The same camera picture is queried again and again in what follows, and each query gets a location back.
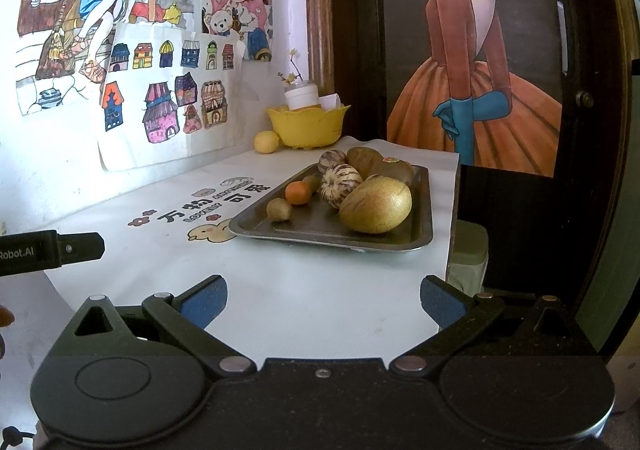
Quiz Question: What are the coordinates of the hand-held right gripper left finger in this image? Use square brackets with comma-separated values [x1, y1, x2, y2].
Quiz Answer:
[60, 274, 253, 377]

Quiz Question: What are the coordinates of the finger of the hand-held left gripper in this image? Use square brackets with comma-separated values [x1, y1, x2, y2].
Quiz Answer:
[56, 231, 106, 265]

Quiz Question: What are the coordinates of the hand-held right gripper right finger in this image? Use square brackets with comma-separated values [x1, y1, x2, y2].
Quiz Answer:
[390, 274, 593, 377]

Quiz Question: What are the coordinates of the yellow green pear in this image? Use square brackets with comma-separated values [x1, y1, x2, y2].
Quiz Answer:
[338, 175, 413, 235]

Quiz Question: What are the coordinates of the small brown kiwi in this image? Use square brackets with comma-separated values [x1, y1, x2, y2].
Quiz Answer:
[266, 197, 294, 222]

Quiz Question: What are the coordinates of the metal tray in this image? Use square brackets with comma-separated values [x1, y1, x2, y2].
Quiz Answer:
[229, 163, 434, 252]

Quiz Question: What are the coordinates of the olive green melon with sticker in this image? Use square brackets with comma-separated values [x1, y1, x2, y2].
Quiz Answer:
[367, 157, 416, 188]

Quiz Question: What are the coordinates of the orange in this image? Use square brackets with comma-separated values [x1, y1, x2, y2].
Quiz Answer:
[285, 181, 313, 206]

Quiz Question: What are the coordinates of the pale striped pepino melon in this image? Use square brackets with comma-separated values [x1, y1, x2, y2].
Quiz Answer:
[320, 164, 363, 208]

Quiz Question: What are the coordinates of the brownish green pear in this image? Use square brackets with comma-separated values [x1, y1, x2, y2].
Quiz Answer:
[346, 146, 388, 176]

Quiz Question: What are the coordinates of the large striped pepino melon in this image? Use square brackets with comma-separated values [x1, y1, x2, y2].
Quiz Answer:
[318, 149, 348, 172]

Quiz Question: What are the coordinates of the pale green bin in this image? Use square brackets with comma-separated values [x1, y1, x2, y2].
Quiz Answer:
[446, 220, 490, 293]

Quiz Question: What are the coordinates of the white printed table cover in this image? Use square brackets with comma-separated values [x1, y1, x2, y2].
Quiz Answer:
[0, 137, 461, 366]

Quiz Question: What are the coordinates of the drawing of coloured houses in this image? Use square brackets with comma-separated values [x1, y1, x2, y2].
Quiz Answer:
[97, 23, 246, 171]

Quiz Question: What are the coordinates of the yellow lemon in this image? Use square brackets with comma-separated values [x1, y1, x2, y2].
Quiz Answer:
[254, 130, 280, 155]

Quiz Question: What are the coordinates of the yellow scalloped plastic bowl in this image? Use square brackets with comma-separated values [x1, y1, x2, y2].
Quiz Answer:
[265, 104, 352, 149]

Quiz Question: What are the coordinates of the poster of orange dress figure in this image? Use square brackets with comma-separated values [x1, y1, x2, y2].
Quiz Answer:
[386, 0, 563, 178]

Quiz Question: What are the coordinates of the white jar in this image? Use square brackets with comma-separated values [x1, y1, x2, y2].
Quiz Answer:
[283, 84, 321, 111]

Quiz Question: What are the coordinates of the yellow flower sprig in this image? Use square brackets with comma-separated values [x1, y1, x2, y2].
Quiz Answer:
[277, 48, 306, 87]

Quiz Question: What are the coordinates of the dark door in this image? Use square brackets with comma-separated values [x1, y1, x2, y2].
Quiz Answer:
[327, 0, 640, 356]

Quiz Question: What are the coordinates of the brown wooden door frame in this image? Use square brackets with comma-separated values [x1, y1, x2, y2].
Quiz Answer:
[304, 0, 342, 96]

